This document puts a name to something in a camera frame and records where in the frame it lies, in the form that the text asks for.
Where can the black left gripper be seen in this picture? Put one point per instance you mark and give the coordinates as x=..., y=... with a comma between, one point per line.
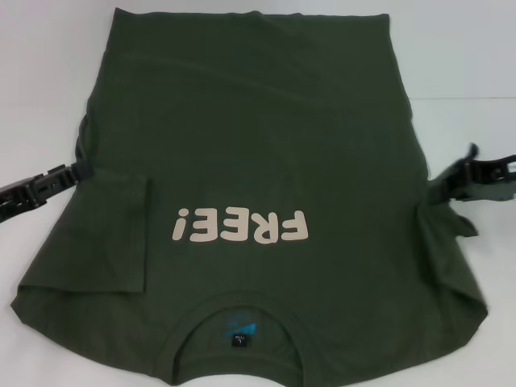
x=16, y=201

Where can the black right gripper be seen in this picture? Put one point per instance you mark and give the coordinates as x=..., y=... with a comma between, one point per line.
x=508, y=173

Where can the dark green FREE t-shirt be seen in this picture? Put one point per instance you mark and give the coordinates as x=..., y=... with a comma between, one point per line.
x=258, y=141

